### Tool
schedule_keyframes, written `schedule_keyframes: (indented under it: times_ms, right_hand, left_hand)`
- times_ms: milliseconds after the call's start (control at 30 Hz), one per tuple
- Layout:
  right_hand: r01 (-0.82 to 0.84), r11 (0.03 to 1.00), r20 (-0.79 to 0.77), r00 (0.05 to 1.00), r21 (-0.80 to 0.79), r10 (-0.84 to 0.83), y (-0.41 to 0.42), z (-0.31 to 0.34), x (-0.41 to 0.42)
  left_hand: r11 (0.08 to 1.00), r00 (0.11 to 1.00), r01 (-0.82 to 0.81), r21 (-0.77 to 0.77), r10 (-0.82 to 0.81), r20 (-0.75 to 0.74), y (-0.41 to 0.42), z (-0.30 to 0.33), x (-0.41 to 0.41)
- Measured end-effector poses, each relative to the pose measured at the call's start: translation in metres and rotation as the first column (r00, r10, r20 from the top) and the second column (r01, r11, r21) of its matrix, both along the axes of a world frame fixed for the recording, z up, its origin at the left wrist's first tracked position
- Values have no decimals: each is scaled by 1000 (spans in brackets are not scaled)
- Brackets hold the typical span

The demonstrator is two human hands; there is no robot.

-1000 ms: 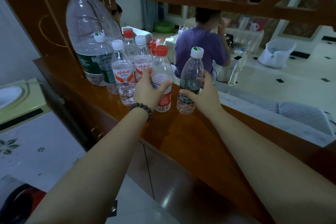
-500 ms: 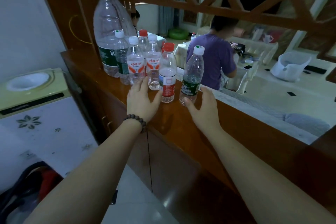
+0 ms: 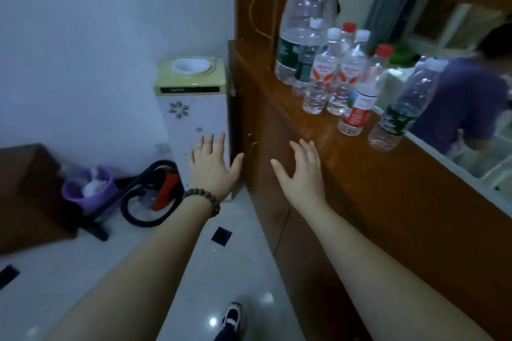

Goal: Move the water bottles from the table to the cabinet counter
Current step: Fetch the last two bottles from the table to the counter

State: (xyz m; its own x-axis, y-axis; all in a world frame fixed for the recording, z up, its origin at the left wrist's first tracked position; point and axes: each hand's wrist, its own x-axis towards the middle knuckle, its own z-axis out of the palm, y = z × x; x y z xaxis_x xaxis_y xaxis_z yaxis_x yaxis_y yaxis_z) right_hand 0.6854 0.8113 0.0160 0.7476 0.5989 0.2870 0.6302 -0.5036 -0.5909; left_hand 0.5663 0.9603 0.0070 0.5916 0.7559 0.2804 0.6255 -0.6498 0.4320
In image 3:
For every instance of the person's left hand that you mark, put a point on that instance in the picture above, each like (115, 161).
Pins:
(212, 173)

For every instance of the person's right hand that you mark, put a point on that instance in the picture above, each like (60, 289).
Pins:
(306, 185)

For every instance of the brown wooden cabinet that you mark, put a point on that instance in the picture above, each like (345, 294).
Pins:
(400, 213)

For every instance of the clear bottle orange label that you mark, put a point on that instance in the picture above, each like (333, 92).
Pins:
(350, 73)
(322, 73)

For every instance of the person's right forearm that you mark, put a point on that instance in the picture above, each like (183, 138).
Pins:
(380, 285)

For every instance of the person's left forearm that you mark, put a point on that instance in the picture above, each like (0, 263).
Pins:
(132, 285)

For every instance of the white and green water dispenser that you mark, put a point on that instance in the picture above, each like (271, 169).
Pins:
(192, 121)

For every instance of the purple waste bin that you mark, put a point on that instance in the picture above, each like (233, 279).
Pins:
(100, 203)

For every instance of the black and white sneaker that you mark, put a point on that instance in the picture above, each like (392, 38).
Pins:
(233, 316)

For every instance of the green plastic basin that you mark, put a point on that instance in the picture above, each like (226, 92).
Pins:
(402, 58)

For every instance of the dark blue jeans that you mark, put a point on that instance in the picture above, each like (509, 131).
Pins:
(224, 334)

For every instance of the low brown wooden chest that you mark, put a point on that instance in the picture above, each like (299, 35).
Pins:
(32, 209)

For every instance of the white wall socket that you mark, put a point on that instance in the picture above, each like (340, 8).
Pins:
(163, 149)

